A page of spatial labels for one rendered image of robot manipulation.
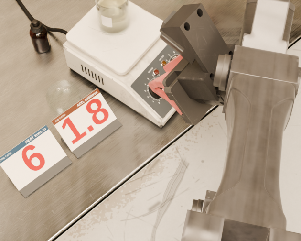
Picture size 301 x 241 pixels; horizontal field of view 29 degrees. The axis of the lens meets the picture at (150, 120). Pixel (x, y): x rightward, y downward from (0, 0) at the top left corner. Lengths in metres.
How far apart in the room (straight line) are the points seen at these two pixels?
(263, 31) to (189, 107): 0.15
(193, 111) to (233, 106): 0.20
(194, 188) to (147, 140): 0.11
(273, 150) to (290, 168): 0.42
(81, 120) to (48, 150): 0.07
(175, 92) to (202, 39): 0.08
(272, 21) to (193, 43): 0.09
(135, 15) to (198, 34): 0.28
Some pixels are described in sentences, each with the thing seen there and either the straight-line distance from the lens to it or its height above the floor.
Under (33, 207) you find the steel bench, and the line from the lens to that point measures 0.91.
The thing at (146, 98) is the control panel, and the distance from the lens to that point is 0.91.
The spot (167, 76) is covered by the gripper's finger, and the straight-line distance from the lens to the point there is 0.76.
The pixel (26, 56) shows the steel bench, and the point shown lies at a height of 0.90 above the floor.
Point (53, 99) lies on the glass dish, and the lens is 0.98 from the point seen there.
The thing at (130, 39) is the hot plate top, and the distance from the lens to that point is 0.93.
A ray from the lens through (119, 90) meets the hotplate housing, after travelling 0.93.
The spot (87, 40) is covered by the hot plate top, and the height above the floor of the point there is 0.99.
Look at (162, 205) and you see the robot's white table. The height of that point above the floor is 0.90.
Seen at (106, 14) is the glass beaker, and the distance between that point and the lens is 0.89.
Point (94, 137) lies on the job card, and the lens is 0.94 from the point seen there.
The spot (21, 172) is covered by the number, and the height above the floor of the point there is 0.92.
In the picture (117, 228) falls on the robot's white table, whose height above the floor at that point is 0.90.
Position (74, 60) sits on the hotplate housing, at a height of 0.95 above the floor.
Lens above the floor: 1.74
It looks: 61 degrees down
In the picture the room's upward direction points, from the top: 1 degrees counter-clockwise
